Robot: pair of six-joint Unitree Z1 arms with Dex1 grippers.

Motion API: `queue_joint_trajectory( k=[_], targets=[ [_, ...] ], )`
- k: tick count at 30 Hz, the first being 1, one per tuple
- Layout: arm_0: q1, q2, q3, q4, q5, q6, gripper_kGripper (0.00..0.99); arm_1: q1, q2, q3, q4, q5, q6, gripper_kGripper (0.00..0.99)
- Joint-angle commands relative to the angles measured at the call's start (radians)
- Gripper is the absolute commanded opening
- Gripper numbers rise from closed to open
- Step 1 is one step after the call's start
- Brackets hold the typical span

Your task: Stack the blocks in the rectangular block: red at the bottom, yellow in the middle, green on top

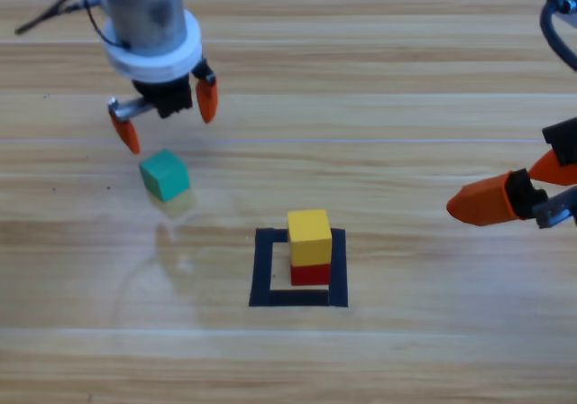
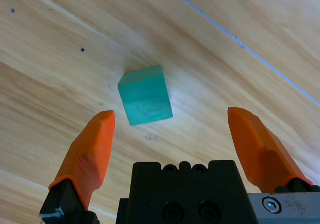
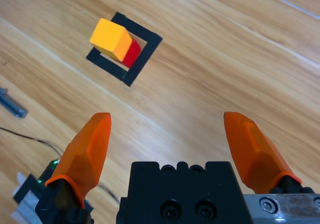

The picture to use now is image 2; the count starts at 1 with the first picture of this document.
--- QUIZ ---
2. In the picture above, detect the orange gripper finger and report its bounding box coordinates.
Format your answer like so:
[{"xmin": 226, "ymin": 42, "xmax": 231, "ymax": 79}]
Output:
[
  {"xmin": 227, "ymin": 107, "xmax": 320, "ymax": 194},
  {"xmin": 39, "ymin": 110, "xmax": 117, "ymax": 224}
]

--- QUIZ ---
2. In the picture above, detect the green wooden block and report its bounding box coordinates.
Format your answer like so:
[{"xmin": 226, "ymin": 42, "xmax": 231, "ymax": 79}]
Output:
[{"xmin": 117, "ymin": 65, "xmax": 174, "ymax": 127}]

